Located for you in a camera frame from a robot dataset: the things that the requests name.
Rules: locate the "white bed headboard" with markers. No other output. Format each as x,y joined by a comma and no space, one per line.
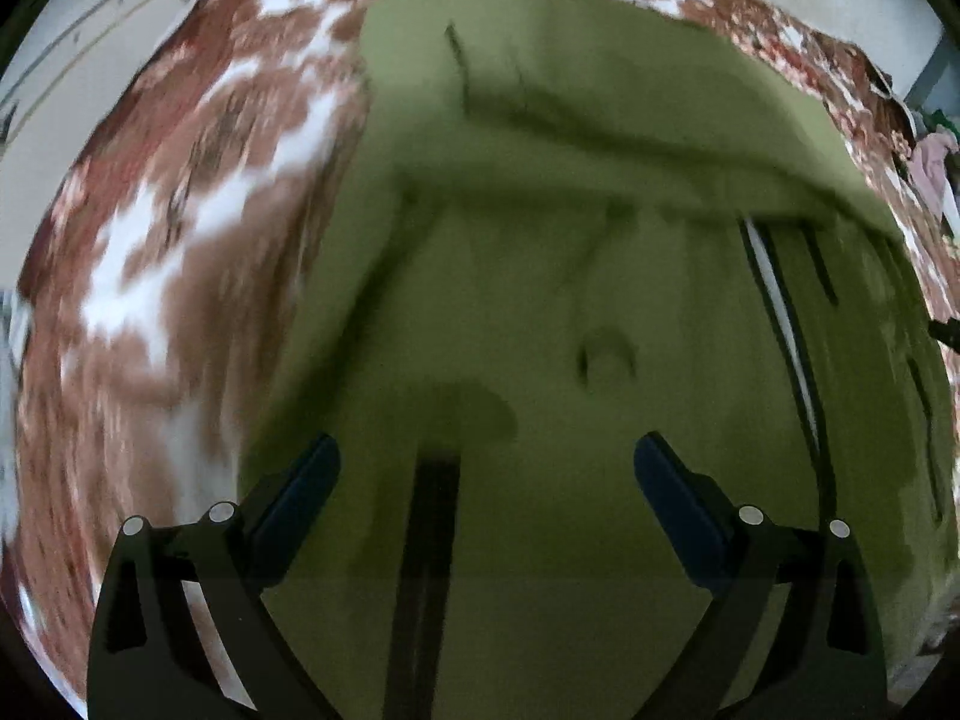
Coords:
54,105

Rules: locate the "olive green jacket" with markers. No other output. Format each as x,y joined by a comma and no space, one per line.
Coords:
570,223

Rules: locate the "pink cloth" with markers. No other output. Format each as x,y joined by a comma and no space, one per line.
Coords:
928,174

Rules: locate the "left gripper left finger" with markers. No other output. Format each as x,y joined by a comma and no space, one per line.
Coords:
181,630

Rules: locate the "floral red brown blanket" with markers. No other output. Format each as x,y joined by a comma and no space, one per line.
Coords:
139,348

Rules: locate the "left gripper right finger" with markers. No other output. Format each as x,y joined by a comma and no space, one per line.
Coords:
791,630

